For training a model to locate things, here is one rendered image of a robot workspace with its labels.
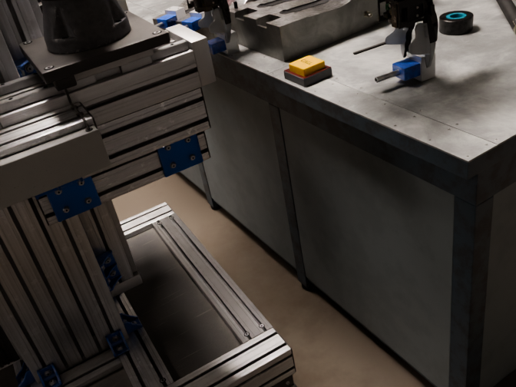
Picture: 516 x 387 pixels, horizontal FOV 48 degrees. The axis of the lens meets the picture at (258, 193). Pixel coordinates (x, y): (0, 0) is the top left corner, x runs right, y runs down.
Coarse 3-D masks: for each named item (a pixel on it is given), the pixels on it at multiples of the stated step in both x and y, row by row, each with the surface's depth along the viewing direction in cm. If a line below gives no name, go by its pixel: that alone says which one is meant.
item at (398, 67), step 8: (408, 56) 122; (416, 56) 119; (424, 56) 118; (392, 64) 121; (400, 64) 120; (408, 64) 119; (416, 64) 119; (424, 64) 119; (432, 64) 120; (392, 72) 119; (400, 72) 120; (408, 72) 119; (416, 72) 120; (424, 72) 120; (432, 72) 121; (376, 80) 119; (384, 80) 119; (424, 80) 121
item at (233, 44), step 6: (222, 36) 152; (234, 36) 152; (210, 42) 152; (216, 42) 151; (222, 42) 152; (234, 42) 153; (210, 48) 152; (216, 48) 152; (222, 48) 153; (228, 48) 153; (234, 48) 154; (228, 54) 154
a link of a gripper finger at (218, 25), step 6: (216, 12) 147; (222, 12) 146; (216, 18) 147; (222, 18) 148; (210, 24) 147; (216, 24) 147; (222, 24) 148; (228, 24) 148; (210, 30) 147; (216, 30) 148; (222, 30) 148; (228, 30) 149; (228, 36) 150; (228, 42) 151
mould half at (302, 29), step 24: (264, 0) 161; (312, 0) 154; (336, 0) 149; (360, 0) 148; (240, 24) 154; (288, 24) 139; (312, 24) 143; (336, 24) 147; (360, 24) 151; (264, 48) 149; (288, 48) 142; (312, 48) 146
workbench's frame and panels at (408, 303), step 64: (256, 128) 169; (320, 128) 138; (384, 128) 109; (256, 192) 189; (320, 192) 152; (384, 192) 127; (448, 192) 109; (512, 192) 109; (320, 256) 169; (384, 256) 139; (448, 256) 117; (512, 256) 120; (384, 320) 152; (448, 320) 127; (512, 320) 132; (448, 384) 138
